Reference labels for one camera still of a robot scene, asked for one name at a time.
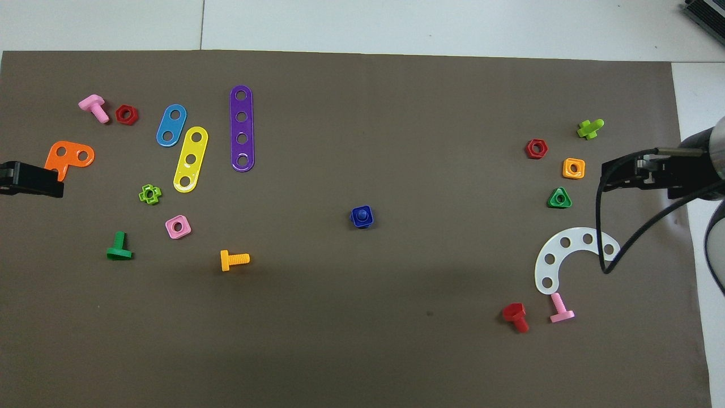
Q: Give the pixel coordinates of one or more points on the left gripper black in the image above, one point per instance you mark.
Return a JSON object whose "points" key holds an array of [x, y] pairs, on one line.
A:
{"points": [[7, 178]]}

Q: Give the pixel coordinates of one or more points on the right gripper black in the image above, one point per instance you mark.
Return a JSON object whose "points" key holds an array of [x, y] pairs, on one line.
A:
{"points": [[677, 175]]}

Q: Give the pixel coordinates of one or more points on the blue triangle nut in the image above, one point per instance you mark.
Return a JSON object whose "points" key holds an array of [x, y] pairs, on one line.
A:
{"points": [[361, 215]]}

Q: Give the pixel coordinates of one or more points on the blue square nut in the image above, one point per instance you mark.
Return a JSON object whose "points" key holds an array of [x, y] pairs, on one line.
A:
{"points": [[354, 222]]}

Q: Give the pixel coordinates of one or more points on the orange angled plate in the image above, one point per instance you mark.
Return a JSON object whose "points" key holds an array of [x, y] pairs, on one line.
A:
{"points": [[59, 161]]}

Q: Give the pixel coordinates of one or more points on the lime green plastic screw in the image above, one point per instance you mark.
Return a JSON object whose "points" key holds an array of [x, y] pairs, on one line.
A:
{"points": [[589, 130]]}

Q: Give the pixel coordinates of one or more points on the orange square nut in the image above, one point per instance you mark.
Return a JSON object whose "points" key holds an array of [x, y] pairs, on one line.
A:
{"points": [[566, 174]]}

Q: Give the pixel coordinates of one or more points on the green triangle nut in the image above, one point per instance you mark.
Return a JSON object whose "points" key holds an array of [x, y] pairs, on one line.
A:
{"points": [[552, 204]]}

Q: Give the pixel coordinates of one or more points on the pink plastic screw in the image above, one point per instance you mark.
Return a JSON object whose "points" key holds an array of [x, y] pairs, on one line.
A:
{"points": [[558, 303], [90, 103]]}

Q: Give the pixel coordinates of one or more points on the red hexagon nut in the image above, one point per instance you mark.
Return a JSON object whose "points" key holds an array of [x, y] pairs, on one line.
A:
{"points": [[119, 115], [529, 149]]}

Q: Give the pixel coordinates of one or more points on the dark green plastic screw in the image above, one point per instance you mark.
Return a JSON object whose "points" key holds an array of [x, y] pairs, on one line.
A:
{"points": [[119, 241]]}

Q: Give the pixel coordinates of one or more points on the white curved plate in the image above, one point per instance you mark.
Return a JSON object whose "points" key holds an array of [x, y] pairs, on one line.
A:
{"points": [[556, 250]]}

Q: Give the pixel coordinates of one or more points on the green cross nut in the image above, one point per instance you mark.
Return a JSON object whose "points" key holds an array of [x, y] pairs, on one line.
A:
{"points": [[143, 195]]}

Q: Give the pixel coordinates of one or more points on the pink square nut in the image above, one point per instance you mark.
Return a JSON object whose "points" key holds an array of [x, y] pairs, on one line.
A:
{"points": [[170, 229]]}

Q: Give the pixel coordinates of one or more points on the blue two-hole plate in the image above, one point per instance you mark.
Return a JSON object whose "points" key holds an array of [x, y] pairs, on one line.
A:
{"points": [[171, 126]]}

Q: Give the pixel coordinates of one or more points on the yellow three-hole plate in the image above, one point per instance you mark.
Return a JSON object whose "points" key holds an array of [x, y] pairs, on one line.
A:
{"points": [[193, 148]]}

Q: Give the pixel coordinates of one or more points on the red plastic screw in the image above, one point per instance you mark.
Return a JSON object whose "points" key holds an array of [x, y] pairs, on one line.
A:
{"points": [[514, 311]]}

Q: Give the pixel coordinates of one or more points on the dark grey ribbed device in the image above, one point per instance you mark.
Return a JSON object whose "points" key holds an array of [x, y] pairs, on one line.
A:
{"points": [[708, 14]]}

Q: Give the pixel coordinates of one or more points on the purple four-hole plate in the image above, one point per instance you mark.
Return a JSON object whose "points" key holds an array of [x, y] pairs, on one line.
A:
{"points": [[242, 128]]}

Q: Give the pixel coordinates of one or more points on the orange plastic screw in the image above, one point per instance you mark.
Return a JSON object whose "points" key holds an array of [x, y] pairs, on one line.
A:
{"points": [[238, 259]]}

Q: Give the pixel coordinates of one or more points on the brown table mat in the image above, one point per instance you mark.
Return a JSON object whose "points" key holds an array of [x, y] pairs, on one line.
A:
{"points": [[362, 340]]}

